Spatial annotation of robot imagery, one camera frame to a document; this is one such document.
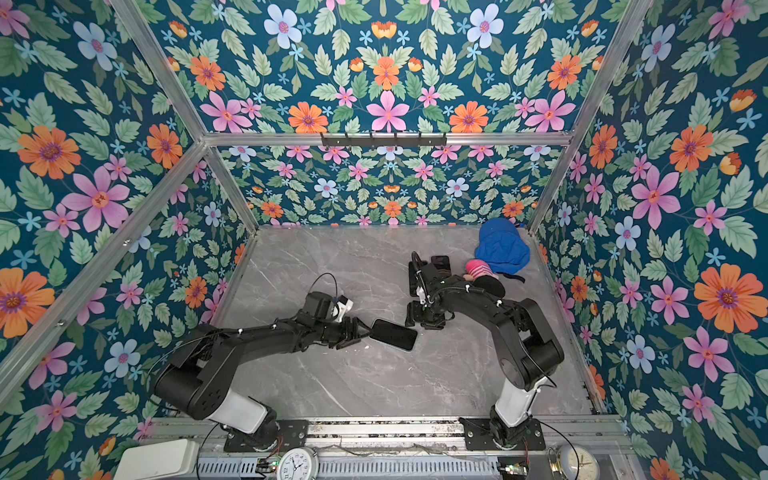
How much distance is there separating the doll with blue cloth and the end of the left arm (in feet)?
1.44

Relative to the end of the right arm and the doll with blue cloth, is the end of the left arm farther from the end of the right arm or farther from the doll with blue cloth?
the doll with blue cloth

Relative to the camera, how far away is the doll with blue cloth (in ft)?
3.33

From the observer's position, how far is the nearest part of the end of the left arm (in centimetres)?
74
